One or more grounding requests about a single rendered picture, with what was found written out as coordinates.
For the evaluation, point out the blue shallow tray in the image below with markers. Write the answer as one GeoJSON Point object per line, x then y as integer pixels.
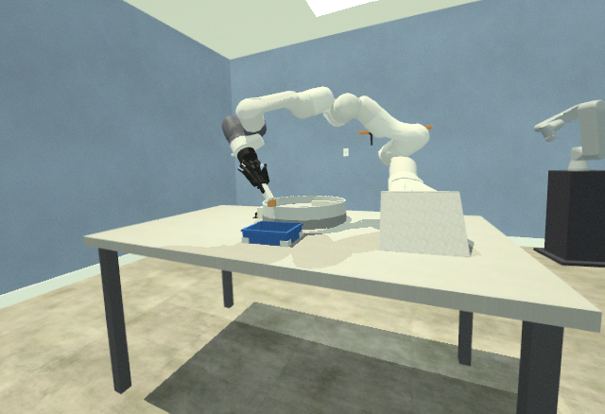
{"type": "Point", "coordinates": [272, 233]}

